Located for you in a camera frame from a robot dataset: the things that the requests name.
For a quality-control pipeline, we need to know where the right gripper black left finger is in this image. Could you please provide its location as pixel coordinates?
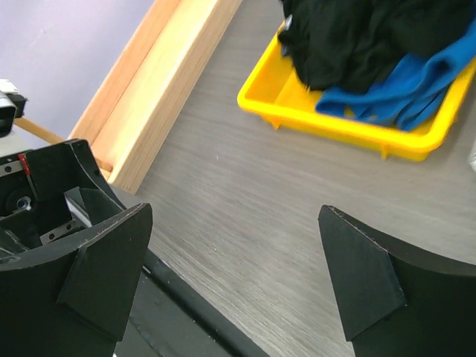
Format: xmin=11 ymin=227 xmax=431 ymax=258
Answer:
xmin=1 ymin=204 xmax=152 ymax=356

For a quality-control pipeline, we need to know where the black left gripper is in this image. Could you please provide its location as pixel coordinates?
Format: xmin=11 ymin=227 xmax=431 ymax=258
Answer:
xmin=1 ymin=139 xmax=125 ymax=260

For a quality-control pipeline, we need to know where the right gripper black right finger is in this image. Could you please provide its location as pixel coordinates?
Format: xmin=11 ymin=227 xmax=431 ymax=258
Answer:
xmin=318 ymin=205 xmax=475 ymax=356

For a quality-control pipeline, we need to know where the royal blue tank top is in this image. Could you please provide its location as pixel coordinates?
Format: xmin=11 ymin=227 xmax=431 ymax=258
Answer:
xmin=315 ymin=22 xmax=475 ymax=132

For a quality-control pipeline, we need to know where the black tank top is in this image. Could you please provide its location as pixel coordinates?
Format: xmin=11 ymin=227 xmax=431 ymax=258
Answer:
xmin=278 ymin=1 xmax=475 ymax=94

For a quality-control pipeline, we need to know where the wooden clothes rack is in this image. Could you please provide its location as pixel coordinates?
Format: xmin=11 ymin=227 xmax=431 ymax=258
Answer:
xmin=14 ymin=0 xmax=242 ymax=195

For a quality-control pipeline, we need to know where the yellow plastic tray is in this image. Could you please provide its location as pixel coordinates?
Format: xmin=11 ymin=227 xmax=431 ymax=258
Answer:
xmin=237 ymin=36 xmax=475 ymax=161

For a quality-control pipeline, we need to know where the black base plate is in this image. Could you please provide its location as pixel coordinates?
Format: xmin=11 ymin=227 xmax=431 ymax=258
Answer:
xmin=107 ymin=208 xmax=266 ymax=356

